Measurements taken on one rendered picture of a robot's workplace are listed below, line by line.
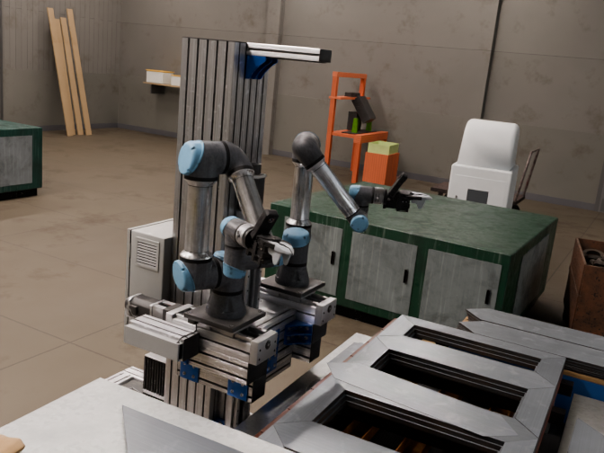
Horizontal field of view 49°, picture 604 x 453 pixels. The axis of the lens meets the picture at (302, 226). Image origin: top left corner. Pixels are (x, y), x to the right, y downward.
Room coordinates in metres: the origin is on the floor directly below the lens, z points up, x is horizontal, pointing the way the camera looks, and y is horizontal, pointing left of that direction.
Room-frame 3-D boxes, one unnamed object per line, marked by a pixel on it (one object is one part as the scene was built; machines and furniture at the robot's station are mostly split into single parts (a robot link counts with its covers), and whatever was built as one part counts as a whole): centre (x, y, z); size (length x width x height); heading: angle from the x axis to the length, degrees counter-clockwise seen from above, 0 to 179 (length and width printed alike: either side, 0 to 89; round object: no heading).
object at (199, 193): (2.28, 0.36, 1.41); 0.15 x 0.12 x 0.55; 126
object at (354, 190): (2.92, -0.25, 1.43); 0.11 x 0.08 x 0.09; 88
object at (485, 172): (7.73, -2.05, 0.77); 0.86 x 0.72 x 1.54; 155
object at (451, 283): (5.78, -1.04, 0.41); 2.02 x 1.85 x 0.82; 61
